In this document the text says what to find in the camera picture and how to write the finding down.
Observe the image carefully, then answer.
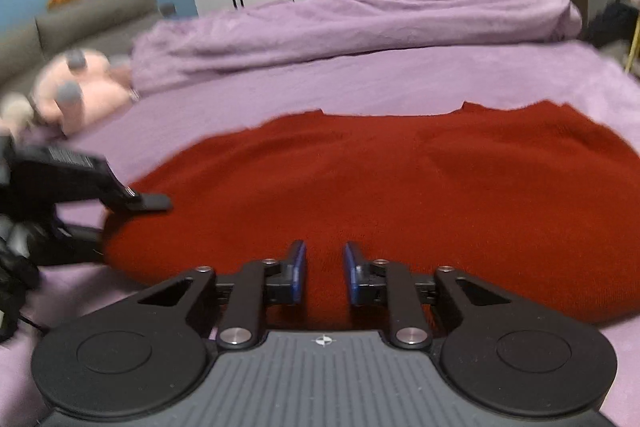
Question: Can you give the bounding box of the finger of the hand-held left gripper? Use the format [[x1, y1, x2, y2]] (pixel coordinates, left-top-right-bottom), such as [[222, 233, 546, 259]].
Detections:
[[107, 187, 174, 214], [36, 221, 109, 267]]

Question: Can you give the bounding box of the red knit button cardigan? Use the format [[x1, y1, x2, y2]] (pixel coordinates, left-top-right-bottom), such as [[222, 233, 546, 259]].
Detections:
[[102, 101, 640, 324]]

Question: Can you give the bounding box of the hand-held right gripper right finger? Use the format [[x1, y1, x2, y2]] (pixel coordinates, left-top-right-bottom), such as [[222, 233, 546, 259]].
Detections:
[[342, 241, 507, 352]]

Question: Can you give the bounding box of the pink plush toy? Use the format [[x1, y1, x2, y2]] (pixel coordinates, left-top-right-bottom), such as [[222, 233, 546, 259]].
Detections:
[[0, 49, 142, 138]]

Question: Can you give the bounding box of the purple fleece duvet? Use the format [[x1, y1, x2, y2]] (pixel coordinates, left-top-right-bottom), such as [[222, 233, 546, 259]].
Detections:
[[131, 0, 584, 96]]

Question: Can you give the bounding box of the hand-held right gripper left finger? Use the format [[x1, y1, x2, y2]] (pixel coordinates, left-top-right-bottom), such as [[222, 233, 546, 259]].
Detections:
[[137, 240, 308, 352]]

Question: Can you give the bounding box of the grey padded headboard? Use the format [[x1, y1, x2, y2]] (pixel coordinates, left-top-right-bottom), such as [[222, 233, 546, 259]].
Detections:
[[0, 0, 162, 88]]

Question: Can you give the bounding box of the person's left hand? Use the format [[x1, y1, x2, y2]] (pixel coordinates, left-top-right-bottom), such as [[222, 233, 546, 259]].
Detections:
[[0, 214, 42, 342]]

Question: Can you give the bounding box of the dark clothes pile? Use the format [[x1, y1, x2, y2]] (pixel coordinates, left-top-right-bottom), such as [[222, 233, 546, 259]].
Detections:
[[584, 0, 640, 54]]

